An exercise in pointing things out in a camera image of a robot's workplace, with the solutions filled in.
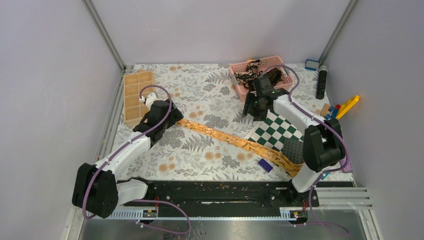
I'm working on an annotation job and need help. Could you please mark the yellow patterned tie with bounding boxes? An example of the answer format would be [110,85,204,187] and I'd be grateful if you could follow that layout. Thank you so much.
[177,118,304,178]

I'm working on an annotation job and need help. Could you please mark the yellow triangle toy block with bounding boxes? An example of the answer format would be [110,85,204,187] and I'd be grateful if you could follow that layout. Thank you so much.
[335,95,361,120]

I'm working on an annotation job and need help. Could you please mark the purple lego brick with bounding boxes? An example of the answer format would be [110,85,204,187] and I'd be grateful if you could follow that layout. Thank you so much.
[258,159,273,173]

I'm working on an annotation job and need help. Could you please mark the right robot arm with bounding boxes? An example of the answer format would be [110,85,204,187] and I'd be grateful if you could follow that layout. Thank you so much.
[242,76,347,206]

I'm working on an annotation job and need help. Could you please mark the dark grey lego plate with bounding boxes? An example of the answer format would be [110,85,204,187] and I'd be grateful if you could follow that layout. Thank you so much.
[281,138,304,165]

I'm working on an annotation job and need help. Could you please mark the wooden compartment tray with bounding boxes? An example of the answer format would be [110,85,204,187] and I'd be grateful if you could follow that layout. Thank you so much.
[122,69,156,128]

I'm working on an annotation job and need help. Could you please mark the black floral tie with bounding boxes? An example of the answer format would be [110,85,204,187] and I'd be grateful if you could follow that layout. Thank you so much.
[234,60,283,92]

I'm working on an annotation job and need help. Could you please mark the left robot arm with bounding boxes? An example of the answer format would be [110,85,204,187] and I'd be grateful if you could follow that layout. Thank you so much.
[71,99,184,219]

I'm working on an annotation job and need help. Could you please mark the colourful lego brick pile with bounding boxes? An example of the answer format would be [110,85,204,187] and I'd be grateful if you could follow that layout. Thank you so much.
[320,104,341,120]

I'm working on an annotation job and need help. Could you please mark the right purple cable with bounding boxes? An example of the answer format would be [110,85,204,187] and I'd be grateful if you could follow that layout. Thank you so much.
[258,64,351,237]

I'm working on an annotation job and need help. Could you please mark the green white chessboard mat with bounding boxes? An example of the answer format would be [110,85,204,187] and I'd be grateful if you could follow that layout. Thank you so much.
[245,112,304,153]

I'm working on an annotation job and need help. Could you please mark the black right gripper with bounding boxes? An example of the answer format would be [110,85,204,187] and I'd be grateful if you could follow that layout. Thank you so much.
[241,92,268,122]

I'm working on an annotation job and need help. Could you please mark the floral table cloth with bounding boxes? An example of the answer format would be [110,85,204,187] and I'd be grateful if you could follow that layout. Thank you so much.
[112,63,352,182]

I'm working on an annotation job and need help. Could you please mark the blue white lego brick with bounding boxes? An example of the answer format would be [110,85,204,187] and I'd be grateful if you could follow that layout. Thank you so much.
[304,59,320,71]

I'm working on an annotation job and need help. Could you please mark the pink plastic basket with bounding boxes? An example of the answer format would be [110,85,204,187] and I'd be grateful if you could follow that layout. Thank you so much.
[229,55,294,103]

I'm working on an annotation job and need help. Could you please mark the purple glitter tube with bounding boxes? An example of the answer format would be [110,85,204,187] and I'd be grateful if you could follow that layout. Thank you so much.
[340,158,353,173]

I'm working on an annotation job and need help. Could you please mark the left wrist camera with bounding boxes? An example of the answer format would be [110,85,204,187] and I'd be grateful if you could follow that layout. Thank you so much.
[140,92,158,111]

